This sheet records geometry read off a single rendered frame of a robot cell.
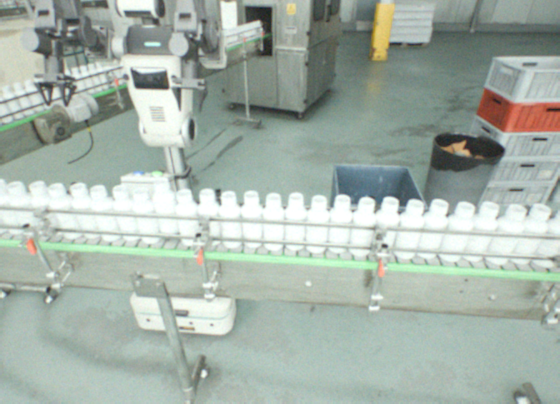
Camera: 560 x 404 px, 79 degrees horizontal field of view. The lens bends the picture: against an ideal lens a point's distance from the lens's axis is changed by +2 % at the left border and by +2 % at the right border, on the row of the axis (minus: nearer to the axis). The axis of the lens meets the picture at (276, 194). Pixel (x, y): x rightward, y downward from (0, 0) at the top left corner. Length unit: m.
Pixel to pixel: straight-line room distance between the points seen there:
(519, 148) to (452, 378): 1.81
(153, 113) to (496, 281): 1.31
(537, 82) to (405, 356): 2.00
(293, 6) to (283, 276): 3.73
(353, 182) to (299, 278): 0.69
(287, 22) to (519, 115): 2.66
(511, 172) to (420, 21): 7.48
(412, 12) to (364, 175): 8.80
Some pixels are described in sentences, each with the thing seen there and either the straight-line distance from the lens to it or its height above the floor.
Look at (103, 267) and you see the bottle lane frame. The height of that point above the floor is 0.92.
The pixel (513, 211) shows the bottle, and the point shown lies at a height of 1.16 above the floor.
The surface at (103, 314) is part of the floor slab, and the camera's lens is 2.30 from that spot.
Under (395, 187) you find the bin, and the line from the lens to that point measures 1.59.
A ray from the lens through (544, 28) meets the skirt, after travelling 14.80.
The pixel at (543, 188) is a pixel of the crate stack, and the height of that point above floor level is 0.17.
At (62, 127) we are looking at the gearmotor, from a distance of 2.25.
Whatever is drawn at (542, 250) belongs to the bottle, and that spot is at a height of 1.05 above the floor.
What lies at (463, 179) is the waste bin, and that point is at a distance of 2.62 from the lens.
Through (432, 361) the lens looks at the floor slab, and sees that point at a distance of 2.06.
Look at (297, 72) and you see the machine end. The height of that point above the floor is 0.61.
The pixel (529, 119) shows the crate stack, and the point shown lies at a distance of 3.06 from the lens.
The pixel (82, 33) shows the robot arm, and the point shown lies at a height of 1.47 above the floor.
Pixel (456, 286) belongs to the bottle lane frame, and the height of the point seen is 0.94.
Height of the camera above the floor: 1.65
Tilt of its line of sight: 33 degrees down
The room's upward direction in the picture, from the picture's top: straight up
